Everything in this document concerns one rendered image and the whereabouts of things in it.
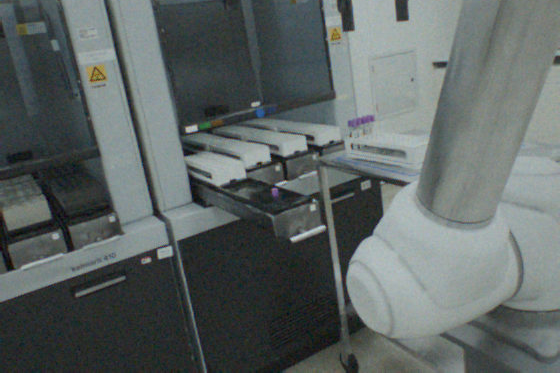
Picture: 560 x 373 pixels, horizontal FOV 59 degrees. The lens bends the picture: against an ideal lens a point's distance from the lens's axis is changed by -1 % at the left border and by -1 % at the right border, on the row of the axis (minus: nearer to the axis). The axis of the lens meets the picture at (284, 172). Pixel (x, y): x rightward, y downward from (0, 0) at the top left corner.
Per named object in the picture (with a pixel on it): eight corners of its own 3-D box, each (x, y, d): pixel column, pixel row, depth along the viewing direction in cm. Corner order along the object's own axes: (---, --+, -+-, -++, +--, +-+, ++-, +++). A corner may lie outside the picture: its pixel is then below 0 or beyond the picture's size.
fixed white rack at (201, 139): (182, 151, 217) (179, 137, 215) (203, 145, 222) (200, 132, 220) (209, 159, 192) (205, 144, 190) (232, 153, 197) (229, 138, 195)
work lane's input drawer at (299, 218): (179, 193, 178) (173, 169, 175) (214, 182, 184) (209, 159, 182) (286, 249, 117) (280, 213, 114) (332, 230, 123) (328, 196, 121)
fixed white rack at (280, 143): (245, 150, 198) (243, 135, 196) (267, 144, 202) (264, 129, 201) (285, 160, 173) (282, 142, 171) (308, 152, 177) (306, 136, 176)
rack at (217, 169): (183, 175, 174) (180, 158, 172) (209, 167, 179) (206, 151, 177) (218, 190, 149) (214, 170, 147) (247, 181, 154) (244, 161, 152)
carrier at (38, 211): (51, 217, 141) (46, 198, 140) (53, 219, 140) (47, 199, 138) (7, 230, 136) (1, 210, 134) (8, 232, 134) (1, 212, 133)
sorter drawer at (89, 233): (45, 202, 194) (39, 180, 192) (81, 192, 201) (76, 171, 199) (77, 256, 133) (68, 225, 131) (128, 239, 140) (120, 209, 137)
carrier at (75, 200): (105, 202, 149) (100, 183, 147) (107, 203, 147) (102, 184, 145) (65, 214, 143) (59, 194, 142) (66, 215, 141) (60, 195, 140)
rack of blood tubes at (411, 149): (345, 156, 157) (343, 137, 155) (369, 149, 162) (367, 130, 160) (416, 169, 132) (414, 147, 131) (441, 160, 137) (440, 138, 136)
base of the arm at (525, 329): (627, 305, 82) (628, 275, 80) (550, 365, 71) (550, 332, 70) (526, 271, 97) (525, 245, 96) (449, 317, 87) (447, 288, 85)
